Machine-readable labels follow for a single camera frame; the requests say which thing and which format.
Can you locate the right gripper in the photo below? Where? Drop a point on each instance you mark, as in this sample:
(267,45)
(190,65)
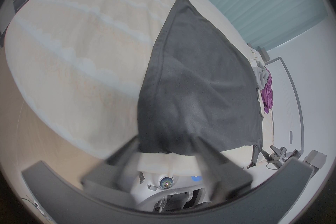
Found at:
(280,160)

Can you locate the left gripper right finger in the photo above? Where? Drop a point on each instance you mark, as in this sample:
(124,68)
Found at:
(228,181)

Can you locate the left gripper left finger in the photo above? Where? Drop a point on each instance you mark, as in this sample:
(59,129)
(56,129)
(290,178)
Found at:
(110,175)

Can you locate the black T-shirt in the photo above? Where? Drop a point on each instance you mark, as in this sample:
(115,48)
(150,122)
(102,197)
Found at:
(196,73)

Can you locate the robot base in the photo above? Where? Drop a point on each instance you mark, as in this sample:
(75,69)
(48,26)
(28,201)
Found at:
(162,186)

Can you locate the purple satin garment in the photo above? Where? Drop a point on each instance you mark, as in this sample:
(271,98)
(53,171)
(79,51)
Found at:
(267,94)

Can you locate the grey garment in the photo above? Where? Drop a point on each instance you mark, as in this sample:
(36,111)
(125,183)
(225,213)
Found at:
(262,77)

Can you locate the white printed pillow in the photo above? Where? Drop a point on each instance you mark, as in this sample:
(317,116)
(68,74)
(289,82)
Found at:
(253,56)

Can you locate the grey bedside table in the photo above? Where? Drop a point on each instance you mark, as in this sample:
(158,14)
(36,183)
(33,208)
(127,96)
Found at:
(261,52)

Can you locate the bed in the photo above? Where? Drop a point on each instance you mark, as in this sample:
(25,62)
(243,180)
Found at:
(65,60)

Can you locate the blue-green curtain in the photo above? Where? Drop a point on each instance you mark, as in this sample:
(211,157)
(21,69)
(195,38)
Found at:
(262,2)

